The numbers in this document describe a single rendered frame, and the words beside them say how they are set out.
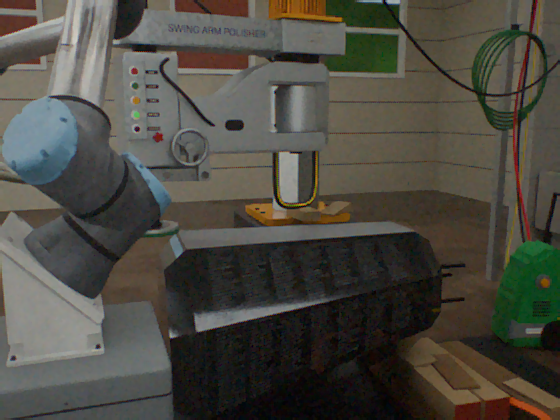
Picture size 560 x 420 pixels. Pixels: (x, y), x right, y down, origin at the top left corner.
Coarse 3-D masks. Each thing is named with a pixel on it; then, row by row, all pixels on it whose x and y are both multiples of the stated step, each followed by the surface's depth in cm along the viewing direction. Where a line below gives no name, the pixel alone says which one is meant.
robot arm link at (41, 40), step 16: (128, 0) 141; (64, 16) 155; (128, 16) 144; (16, 32) 162; (32, 32) 158; (48, 32) 155; (128, 32) 150; (0, 48) 163; (16, 48) 161; (32, 48) 159; (48, 48) 158; (0, 64) 167
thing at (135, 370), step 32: (0, 320) 129; (128, 320) 129; (0, 352) 112; (128, 352) 112; (160, 352) 112; (0, 384) 99; (32, 384) 99; (64, 384) 101; (96, 384) 102; (128, 384) 104; (160, 384) 106; (0, 416) 98; (32, 416) 100; (64, 416) 102; (96, 416) 103; (128, 416) 105; (160, 416) 107
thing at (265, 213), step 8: (248, 208) 323; (256, 208) 315; (264, 208) 320; (272, 208) 320; (320, 208) 320; (256, 216) 307; (264, 216) 295; (272, 216) 295; (280, 216) 295; (288, 216) 295; (320, 216) 296; (328, 216) 297; (336, 216) 299; (344, 216) 300; (272, 224) 289; (280, 224) 290; (288, 224) 291; (296, 224) 293
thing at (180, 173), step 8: (168, 168) 227; (176, 168) 218; (184, 168) 219; (192, 168) 220; (160, 176) 215; (168, 176) 215; (176, 176) 218; (184, 176) 219; (192, 176) 220; (208, 176) 220; (24, 184) 194
